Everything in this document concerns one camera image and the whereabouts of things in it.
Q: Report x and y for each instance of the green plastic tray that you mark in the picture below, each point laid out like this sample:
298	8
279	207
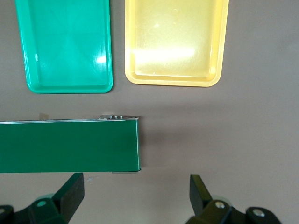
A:
65	46

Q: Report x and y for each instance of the yellow plastic tray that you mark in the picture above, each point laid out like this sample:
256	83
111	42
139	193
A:
175	46

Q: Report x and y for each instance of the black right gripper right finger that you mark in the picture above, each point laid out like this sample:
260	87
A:
210	210

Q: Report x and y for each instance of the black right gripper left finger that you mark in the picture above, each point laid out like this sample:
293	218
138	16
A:
60	205

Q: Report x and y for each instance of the green conveyor belt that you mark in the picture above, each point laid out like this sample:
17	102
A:
70	147

